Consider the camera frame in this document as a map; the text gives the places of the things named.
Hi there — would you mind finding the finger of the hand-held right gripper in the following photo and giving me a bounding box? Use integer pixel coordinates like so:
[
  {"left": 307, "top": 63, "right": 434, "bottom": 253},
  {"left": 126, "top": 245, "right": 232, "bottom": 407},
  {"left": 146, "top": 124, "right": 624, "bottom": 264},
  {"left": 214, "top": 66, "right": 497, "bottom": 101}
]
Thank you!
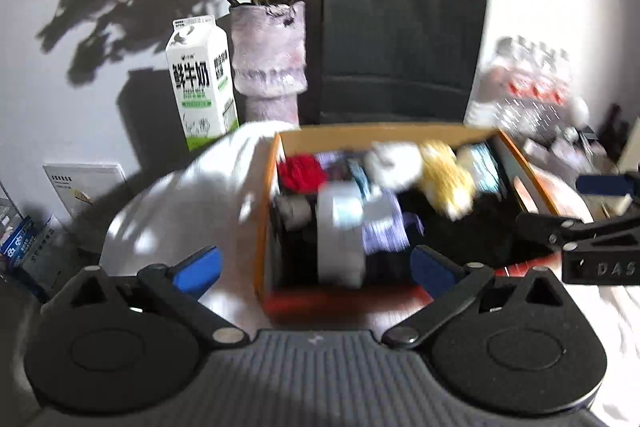
[
  {"left": 575, "top": 173, "right": 640, "bottom": 198},
  {"left": 515, "top": 211, "right": 640, "bottom": 256}
]

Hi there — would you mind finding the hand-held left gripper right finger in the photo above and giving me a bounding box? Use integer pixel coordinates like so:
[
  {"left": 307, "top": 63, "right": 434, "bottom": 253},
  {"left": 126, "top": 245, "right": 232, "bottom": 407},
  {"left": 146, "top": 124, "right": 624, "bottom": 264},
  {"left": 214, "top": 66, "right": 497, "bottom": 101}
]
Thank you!
[{"left": 381, "top": 244, "right": 576, "bottom": 350}]

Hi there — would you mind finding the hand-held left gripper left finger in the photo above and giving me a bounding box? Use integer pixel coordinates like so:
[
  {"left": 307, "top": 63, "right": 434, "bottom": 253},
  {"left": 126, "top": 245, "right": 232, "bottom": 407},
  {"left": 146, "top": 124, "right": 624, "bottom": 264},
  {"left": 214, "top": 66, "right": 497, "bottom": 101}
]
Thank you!
[{"left": 66, "top": 246, "right": 251, "bottom": 350}]

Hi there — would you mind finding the purple drawstring pouch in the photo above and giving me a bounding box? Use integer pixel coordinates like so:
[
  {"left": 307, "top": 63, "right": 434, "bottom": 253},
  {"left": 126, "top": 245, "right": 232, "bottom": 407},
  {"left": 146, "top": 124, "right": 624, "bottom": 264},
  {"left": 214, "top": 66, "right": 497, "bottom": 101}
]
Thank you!
[{"left": 362, "top": 202, "right": 426, "bottom": 256}]

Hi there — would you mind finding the iridescent plastic bag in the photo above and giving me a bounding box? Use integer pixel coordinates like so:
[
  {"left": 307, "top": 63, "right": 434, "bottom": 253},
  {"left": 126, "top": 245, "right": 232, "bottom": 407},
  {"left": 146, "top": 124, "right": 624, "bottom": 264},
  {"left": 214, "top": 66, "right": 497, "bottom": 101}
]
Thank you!
[{"left": 457, "top": 142, "right": 507, "bottom": 198}]

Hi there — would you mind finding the orange cardboard box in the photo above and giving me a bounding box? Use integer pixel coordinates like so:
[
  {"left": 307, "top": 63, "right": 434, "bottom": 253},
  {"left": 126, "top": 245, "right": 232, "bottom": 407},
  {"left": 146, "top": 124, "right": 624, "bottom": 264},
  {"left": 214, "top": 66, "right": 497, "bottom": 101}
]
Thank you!
[{"left": 254, "top": 123, "right": 592, "bottom": 326}]

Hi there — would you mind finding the white plastic bottle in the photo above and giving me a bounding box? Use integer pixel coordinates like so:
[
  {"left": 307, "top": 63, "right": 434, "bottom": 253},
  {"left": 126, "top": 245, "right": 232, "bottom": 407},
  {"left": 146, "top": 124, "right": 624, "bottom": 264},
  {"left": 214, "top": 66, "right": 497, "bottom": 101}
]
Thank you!
[{"left": 316, "top": 182, "right": 369, "bottom": 289}]

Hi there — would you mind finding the yellow white plush toy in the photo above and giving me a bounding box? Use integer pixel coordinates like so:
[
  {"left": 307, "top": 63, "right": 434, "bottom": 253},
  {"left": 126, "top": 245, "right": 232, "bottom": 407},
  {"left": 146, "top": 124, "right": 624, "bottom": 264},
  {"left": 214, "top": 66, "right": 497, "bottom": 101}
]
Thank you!
[{"left": 363, "top": 139, "right": 478, "bottom": 221}]

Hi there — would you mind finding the teal scrunchie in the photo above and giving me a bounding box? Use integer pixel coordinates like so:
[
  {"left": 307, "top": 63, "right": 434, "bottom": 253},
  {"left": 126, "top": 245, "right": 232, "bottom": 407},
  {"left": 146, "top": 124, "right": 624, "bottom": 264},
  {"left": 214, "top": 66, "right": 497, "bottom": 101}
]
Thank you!
[{"left": 349, "top": 159, "right": 382, "bottom": 198}]

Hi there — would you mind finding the red fabric flower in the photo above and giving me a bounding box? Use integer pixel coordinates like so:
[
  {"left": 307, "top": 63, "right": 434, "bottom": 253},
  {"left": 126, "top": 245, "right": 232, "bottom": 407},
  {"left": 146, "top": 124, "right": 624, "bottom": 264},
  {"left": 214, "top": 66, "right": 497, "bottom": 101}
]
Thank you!
[{"left": 276, "top": 154, "right": 329, "bottom": 196}]

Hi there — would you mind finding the white terry towel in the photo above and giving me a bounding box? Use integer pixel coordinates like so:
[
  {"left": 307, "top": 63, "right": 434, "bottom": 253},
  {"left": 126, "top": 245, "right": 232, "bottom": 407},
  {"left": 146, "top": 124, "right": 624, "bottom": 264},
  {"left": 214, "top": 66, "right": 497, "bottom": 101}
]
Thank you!
[{"left": 97, "top": 121, "right": 640, "bottom": 427}]

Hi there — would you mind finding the white round gadget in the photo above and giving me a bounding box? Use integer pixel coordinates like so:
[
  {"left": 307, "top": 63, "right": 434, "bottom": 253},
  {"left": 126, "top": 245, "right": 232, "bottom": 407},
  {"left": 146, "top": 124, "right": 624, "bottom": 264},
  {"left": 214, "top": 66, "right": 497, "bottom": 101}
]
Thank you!
[{"left": 570, "top": 98, "right": 592, "bottom": 124}]

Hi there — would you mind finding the pack of water bottles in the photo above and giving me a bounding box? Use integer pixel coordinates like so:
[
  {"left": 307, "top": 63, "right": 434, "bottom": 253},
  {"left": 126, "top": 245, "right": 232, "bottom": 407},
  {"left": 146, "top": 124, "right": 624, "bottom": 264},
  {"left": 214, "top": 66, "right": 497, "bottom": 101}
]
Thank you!
[{"left": 465, "top": 36, "right": 577, "bottom": 138}]

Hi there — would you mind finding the white flat box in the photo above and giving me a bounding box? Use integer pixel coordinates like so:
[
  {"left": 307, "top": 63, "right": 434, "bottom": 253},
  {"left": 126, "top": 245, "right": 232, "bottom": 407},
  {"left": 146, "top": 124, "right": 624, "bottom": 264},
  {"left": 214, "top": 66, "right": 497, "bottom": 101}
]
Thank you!
[{"left": 42, "top": 163, "right": 129, "bottom": 229}]

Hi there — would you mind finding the white milk carton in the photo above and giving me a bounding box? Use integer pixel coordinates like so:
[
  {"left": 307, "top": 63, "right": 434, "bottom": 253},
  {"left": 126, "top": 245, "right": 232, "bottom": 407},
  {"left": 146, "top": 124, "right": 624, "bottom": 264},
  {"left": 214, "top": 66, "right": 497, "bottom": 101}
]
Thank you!
[{"left": 166, "top": 16, "right": 240, "bottom": 152}]

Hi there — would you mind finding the blue printed box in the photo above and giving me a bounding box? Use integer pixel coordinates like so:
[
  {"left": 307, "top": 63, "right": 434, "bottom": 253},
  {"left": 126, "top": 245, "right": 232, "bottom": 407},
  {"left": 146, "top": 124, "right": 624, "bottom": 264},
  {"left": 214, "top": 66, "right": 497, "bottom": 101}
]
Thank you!
[{"left": 0, "top": 216, "right": 37, "bottom": 269}]

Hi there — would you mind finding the black paper bag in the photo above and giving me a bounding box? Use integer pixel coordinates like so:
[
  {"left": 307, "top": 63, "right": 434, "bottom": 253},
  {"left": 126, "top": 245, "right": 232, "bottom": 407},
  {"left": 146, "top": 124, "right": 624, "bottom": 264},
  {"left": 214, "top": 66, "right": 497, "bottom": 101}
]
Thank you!
[{"left": 302, "top": 0, "right": 493, "bottom": 126}]

